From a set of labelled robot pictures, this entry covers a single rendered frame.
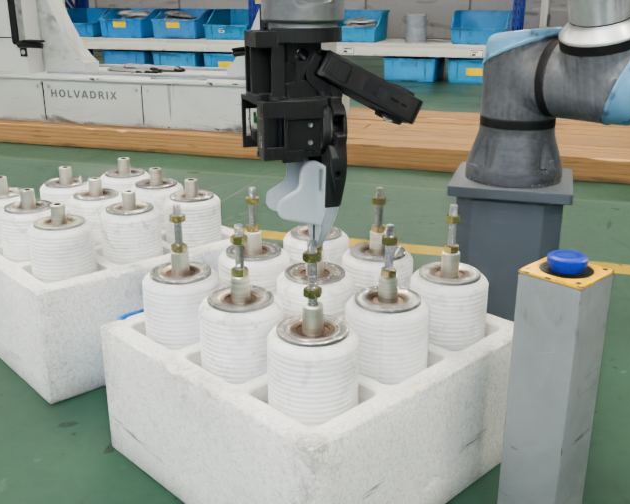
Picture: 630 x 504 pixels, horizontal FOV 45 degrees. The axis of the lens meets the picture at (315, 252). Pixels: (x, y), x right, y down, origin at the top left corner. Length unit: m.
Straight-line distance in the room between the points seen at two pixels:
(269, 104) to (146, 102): 2.40
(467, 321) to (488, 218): 0.31
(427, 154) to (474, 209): 1.45
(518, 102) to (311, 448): 0.66
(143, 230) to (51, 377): 0.26
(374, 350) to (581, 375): 0.22
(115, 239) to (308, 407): 0.56
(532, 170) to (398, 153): 1.50
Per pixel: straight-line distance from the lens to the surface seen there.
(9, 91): 3.42
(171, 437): 0.93
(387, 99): 0.73
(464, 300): 0.91
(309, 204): 0.72
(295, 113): 0.68
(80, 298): 1.17
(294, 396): 0.77
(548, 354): 0.81
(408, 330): 0.83
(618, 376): 1.32
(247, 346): 0.84
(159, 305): 0.93
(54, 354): 1.18
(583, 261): 0.80
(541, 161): 1.22
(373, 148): 2.68
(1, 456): 1.12
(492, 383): 0.96
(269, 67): 0.71
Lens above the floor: 0.58
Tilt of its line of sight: 19 degrees down
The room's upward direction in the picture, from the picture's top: straight up
